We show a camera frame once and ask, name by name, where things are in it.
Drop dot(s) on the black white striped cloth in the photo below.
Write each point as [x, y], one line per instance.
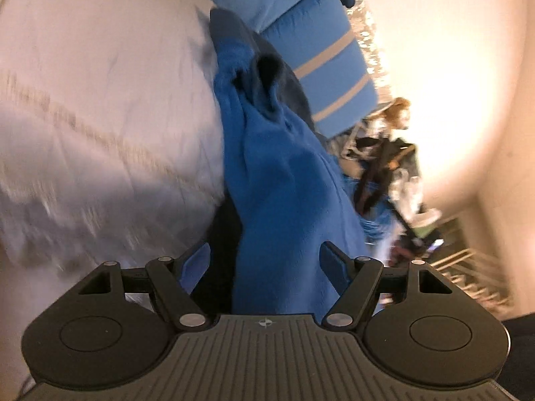
[351, 148]

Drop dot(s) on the grey quilted bedspread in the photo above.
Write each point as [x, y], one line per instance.
[111, 145]

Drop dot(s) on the right blue striped cushion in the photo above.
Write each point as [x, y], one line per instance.
[316, 40]

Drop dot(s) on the brown teddy bear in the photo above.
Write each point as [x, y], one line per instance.
[397, 114]

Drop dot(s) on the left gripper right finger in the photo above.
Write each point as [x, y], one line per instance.
[355, 280]

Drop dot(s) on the silver floral cushion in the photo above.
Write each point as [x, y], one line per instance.
[364, 27]

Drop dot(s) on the black sleeve forearm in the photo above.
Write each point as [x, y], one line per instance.
[518, 373]

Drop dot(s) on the blue fleece jacket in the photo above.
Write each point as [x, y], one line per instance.
[289, 193]

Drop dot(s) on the white plastic bag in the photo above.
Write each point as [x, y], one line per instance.
[406, 192]

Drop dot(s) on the black bag with straps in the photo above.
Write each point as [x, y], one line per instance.
[383, 157]

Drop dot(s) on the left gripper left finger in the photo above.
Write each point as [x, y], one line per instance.
[172, 281]

